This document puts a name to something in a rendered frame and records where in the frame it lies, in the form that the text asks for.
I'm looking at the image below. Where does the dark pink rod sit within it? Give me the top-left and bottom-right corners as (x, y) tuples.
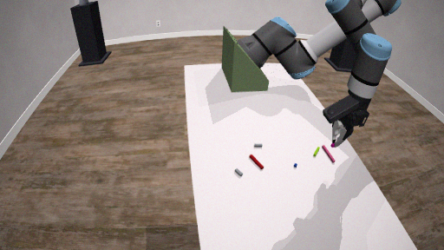
(322, 145), (335, 163)

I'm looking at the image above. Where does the dark red rod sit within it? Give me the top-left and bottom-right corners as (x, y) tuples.
(249, 155), (264, 170)

